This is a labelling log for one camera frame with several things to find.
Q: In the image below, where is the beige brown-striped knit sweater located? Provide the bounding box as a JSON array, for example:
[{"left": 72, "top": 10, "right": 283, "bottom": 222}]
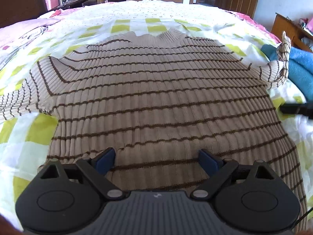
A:
[{"left": 1, "top": 29, "right": 307, "bottom": 222}]

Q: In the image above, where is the blue towel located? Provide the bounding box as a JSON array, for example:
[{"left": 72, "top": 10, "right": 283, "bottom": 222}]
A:
[{"left": 261, "top": 44, "right": 312, "bottom": 102}]

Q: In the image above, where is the yellow white checkered quilt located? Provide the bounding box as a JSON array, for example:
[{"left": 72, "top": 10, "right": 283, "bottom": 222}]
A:
[{"left": 1, "top": 0, "right": 312, "bottom": 209}]

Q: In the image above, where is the wooden side cabinet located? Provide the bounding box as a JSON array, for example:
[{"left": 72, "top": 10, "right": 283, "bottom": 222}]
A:
[{"left": 271, "top": 13, "right": 312, "bottom": 52}]

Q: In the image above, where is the pink pillow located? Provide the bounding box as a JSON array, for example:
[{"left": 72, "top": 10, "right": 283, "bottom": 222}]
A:
[{"left": 1, "top": 19, "right": 60, "bottom": 40}]

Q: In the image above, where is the dark bedside table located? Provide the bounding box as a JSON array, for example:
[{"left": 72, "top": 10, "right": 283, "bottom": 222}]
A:
[{"left": 50, "top": 0, "right": 98, "bottom": 11}]

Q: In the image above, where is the pink storage box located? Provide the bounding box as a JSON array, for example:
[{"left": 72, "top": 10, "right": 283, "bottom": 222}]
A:
[{"left": 45, "top": 0, "right": 59, "bottom": 11}]

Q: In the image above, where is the dark wooden headboard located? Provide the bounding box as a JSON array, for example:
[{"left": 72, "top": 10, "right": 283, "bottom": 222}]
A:
[{"left": 0, "top": 0, "right": 47, "bottom": 28}]

